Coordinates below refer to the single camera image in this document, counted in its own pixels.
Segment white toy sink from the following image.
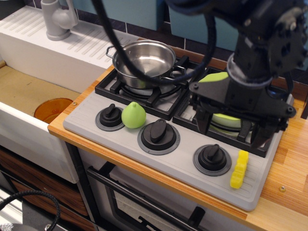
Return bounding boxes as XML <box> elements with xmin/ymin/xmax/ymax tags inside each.
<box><xmin>0</xmin><ymin>6</ymin><xmax>112</xmax><ymax>183</ymax></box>

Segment black burner grate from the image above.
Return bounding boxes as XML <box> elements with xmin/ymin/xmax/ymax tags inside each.
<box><xmin>95</xmin><ymin>70</ymin><xmax>198</xmax><ymax>120</ymax></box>
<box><xmin>173</xmin><ymin>67</ymin><xmax>288</xmax><ymax>157</ymax></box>

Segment lime green plate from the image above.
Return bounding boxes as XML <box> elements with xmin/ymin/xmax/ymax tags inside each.
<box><xmin>199</xmin><ymin>72</ymin><xmax>241</xmax><ymax>137</ymax></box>

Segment black middle stove knob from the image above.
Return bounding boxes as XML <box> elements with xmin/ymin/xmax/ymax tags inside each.
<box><xmin>137</xmin><ymin>119</ymin><xmax>180</xmax><ymax>155</ymax></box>

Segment black left burner grate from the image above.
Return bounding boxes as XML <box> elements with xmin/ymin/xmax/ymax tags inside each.
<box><xmin>95</xmin><ymin>70</ymin><xmax>198</xmax><ymax>120</ymax></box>

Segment grey toy stove top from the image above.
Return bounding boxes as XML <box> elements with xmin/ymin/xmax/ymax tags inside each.
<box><xmin>63</xmin><ymin>90</ymin><xmax>282</xmax><ymax>211</ymax></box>

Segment grey toy faucet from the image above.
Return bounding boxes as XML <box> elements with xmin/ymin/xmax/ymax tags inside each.
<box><xmin>41</xmin><ymin>0</ymin><xmax>78</xmax><ymax>41</ymax></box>

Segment wooden drawer fronts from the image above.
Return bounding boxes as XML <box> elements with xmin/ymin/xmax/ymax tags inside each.
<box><xmin>0</xmin><ymin>147</ymin><xmax>95</xmax><ymax>231</ymax></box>

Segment black right stove knob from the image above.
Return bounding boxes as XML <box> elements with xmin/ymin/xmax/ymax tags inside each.
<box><xmin>193</xmin><ymin>144</ymin><xmax>232</xmax><ymax>177</ymax></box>

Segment black left stove knob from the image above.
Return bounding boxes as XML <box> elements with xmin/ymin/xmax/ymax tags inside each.
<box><xmin>95</xmin><ymin>103</ymin><xmax>124</xmax><ymax>132</ymax></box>

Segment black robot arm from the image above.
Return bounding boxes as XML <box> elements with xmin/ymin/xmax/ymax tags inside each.
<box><xmin>167</xmin><ymin>0</ymin><xmax>308</xmax><ymax>148</ymax></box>

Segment black right burner grate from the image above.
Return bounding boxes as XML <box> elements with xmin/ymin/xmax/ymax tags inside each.
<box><xmin>173</xmin><ymin>67</ymin><xmax>288</xmax><ymax>157</ymax></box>

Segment black stove knob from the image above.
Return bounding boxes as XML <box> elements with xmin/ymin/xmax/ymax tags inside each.
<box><xmin>95</xmin><ymin>103</ymin><xmax>124</xmax><ymax>132</ymax></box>
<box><xmin>137</xmin><ymin>119</ymin><xmax>180</xmax><ymax>155</ymax></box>
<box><xmin>193</xmin><ymin>144</ymin><xmax>232</xmax><ymax>177</ymax></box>

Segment orange sink drain plug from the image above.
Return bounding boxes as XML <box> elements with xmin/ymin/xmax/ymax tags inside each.
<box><xmin>34</xmin><ymin>98</ymin><xmax>73</xmax><ymax>124</ymax></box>

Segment green toy pear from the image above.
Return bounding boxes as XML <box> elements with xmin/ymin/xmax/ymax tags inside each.
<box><xmin>121</xmin><ymin>102</ymin><xmax>146</xmax><ymax>128</ymax></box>

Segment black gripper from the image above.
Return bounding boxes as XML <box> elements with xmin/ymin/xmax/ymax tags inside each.
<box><xmin>190</xmin><ymin>77</ymin><xmax>296</xmax><ymax>148</ymax></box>

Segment stainless steel pot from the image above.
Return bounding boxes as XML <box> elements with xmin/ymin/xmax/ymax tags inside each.
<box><xmin>106</xmin><ymin>40</ymin><xmax>186</xmax><ymax>90</ymax></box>

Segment yellow toy fry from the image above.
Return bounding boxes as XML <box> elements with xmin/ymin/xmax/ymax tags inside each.
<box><xmin>230</xmin><ymin>150</ymin><xmax>249</xmax><ymax>189</ymax></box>

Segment oven door with handle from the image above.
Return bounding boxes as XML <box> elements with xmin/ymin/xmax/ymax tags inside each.
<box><xmin>86</xmin><ymin>162</ymin><xmax>245</xmax><ymax>231</ymax></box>

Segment black braided cable lower left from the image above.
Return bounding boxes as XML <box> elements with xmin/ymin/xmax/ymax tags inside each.
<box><xmin>0</xmin><ymin>190</ymin><xmax>61</xmax><ymax>231</ymax></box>

